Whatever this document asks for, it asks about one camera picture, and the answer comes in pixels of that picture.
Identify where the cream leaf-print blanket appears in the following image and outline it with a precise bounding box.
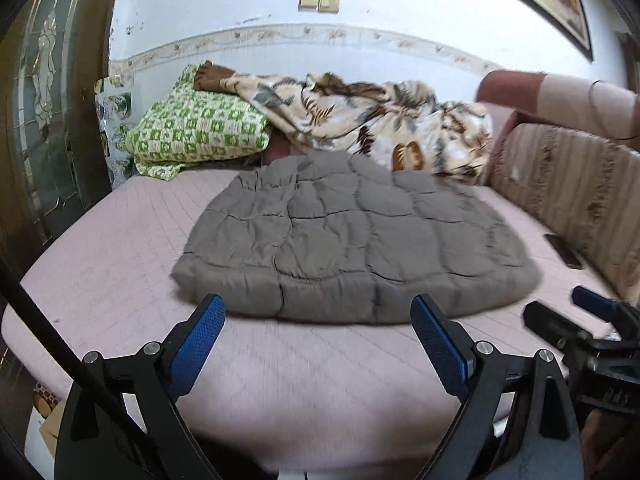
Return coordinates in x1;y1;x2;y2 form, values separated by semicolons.
192;60;495;183

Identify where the grey-brown quilted puffer jacket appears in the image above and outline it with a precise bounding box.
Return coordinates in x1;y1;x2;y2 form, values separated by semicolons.
171;150;543;325

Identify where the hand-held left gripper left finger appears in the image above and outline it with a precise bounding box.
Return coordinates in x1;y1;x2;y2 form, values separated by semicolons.
54;293;227;480

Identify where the thin black cable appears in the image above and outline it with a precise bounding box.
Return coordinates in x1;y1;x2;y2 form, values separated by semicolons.
587;80;640;141

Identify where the black smartphone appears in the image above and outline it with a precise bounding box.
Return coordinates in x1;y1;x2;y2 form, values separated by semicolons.
544;233;585;269

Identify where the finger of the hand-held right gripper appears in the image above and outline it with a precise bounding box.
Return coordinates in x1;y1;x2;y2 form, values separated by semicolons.
572;285;640;333
522;301;593;356

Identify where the cardboard box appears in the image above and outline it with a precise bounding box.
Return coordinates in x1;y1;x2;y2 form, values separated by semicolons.
32;380;67;461

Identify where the wooden stained-glass door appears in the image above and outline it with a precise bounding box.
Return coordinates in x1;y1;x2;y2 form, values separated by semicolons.
0;0;126;281

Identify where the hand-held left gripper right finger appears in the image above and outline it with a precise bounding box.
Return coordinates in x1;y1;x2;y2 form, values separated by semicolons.
410;294;585;480

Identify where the green checked pillow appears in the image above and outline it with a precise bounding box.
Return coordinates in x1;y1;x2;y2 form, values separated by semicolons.
124;64;273;182

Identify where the striped beige sofa cushion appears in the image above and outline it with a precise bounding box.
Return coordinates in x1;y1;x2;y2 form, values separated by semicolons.
480;122;640;306

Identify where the black strap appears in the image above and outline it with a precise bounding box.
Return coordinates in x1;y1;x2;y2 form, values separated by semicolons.
0;270;156;453

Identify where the brown pillow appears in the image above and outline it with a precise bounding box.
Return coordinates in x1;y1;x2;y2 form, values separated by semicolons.
262;137;311;168

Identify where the pink quilted bed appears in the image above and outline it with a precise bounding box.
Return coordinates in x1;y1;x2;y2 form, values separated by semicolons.
0;172;626;476

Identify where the person's right hand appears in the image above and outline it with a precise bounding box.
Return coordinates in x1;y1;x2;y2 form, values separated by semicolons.
582;412;640;480

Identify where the brown and beige sofa backrest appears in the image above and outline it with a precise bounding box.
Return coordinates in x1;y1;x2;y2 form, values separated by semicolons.
475;70;640;153

